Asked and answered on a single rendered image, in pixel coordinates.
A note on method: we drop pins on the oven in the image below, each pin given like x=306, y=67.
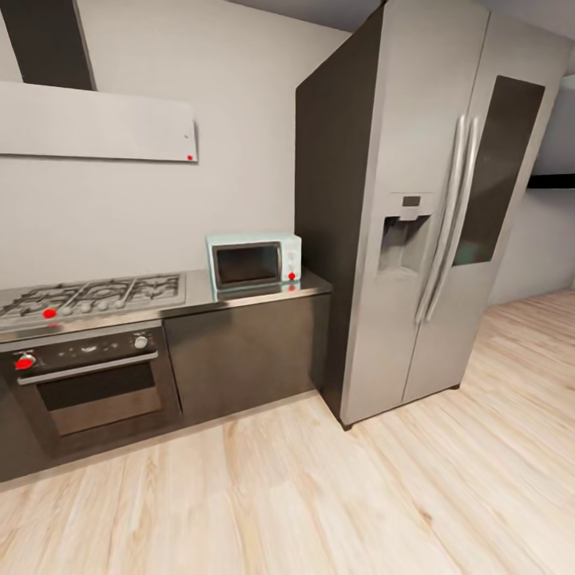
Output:
x=78, y=387

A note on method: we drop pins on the fridge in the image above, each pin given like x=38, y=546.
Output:
x=414, y=144

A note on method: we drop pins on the burner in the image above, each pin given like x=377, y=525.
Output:
x=53, y=302

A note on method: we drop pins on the microwave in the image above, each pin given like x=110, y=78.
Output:
x=246, y=259

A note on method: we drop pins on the range hood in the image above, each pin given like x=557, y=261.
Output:
x=58, y=110

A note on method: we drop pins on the stairs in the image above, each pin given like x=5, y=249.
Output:
x=554, y=167

